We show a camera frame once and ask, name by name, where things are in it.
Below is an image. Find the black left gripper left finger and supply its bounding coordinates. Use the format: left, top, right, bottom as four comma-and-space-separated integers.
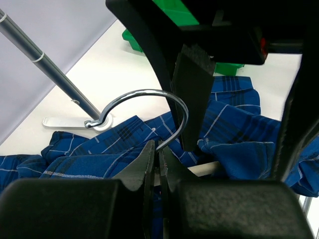
0, 140, 155, 239

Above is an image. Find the blue plaid shirt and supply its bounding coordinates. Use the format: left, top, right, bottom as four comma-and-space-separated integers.
0, 76, 319, 239

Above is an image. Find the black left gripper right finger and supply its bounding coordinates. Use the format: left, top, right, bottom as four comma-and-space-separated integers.
159, 147, 313, 239

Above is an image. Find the silver clothes rack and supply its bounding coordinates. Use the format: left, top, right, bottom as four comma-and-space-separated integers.
0, 9, 113, 132

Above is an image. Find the green plastic tray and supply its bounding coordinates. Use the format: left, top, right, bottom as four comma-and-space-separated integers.
122, 0, 245, 76

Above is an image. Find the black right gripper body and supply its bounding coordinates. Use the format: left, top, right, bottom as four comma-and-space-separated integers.
106, 0, 319, 120

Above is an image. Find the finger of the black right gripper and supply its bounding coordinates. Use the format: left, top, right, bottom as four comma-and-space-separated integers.
171, 44, 216, 151
271, 47, 319, 182

